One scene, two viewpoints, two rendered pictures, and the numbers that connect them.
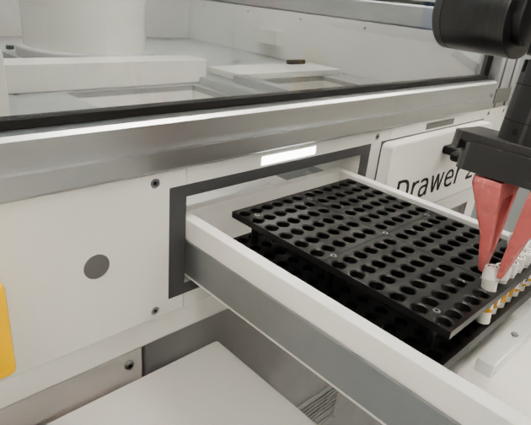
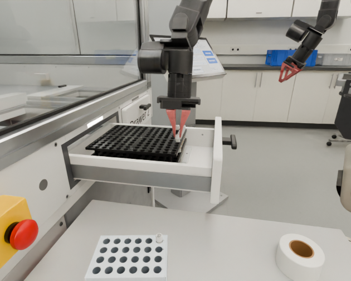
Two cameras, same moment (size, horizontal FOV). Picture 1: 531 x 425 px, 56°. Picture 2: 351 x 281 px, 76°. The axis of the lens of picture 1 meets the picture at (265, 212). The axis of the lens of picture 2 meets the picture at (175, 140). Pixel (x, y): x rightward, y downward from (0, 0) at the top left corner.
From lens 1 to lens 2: 17 cm
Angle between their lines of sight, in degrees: 32
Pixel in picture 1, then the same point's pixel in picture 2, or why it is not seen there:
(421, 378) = (175, 168)
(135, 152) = (45, 134)
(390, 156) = (125, 113)
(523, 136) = (175, 95)
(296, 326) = (130, 173)
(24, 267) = (17, 193)
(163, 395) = (86, 223)
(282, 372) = not seen: hidden behind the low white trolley
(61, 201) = (25, 161)
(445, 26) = (142, 67)
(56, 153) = (20, 141)
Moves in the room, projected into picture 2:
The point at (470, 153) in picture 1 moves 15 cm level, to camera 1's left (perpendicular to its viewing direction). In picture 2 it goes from (163, 103) to (97, 112)
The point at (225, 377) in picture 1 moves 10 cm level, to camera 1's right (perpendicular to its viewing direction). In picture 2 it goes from (104, 208) to (141, 194)
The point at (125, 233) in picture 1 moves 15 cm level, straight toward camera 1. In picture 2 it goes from (50, 167) to (93, 195)
